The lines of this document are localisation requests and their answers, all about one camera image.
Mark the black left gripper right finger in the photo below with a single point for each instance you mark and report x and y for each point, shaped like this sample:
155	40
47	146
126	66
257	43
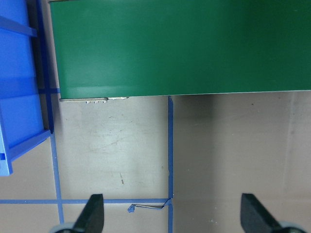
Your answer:
255	218

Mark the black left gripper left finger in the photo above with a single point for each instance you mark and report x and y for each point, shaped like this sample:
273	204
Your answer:
91	219

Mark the blue left storage bin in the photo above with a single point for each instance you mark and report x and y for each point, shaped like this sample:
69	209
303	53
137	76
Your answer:
21	123

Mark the green conveyor belt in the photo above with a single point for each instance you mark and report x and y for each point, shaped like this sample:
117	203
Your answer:
129	48

